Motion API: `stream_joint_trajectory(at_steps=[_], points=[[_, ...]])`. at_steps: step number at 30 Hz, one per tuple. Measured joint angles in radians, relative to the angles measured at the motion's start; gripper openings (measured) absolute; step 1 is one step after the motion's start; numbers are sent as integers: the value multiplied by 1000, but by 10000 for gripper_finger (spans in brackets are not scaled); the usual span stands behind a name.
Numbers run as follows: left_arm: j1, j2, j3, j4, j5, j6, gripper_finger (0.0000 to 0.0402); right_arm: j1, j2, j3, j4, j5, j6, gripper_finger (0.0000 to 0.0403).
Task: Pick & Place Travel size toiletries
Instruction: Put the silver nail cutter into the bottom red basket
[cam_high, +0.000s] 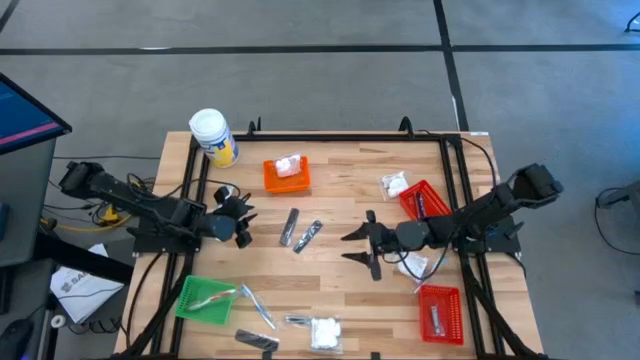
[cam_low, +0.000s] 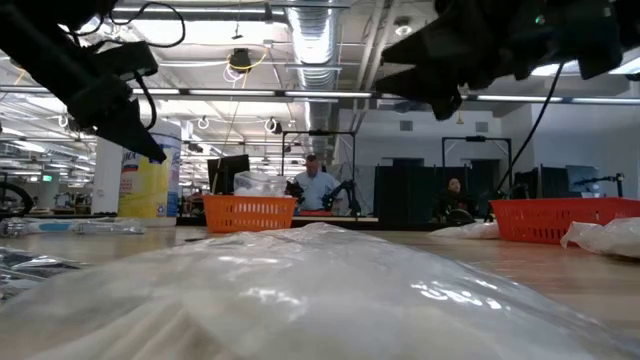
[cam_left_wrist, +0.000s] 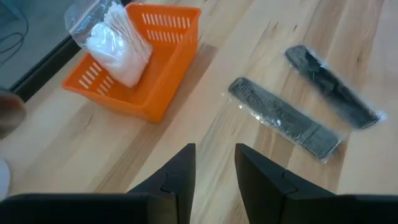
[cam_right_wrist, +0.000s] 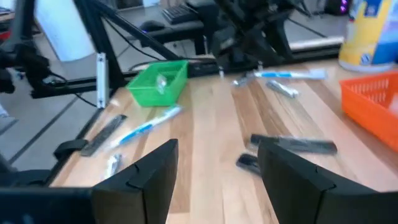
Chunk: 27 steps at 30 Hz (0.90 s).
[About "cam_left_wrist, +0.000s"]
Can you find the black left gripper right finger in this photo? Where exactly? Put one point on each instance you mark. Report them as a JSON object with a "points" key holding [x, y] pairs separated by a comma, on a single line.
{"points": [[295, 208]]}

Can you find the black comb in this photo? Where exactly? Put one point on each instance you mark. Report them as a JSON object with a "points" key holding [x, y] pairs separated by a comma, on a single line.
{"points": [[280, 118], [329, 87]]}

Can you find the orange plastic basket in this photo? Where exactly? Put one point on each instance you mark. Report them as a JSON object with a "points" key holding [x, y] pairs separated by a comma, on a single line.
{"points": [[161, 77]]}

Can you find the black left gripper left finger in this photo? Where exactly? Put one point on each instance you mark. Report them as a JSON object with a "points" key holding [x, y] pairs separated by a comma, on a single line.
{"points": [[140, 208]]}

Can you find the clear bag of cotton swabs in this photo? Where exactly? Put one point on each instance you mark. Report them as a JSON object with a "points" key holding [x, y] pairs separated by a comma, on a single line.
{"points": [[115, 56]]}

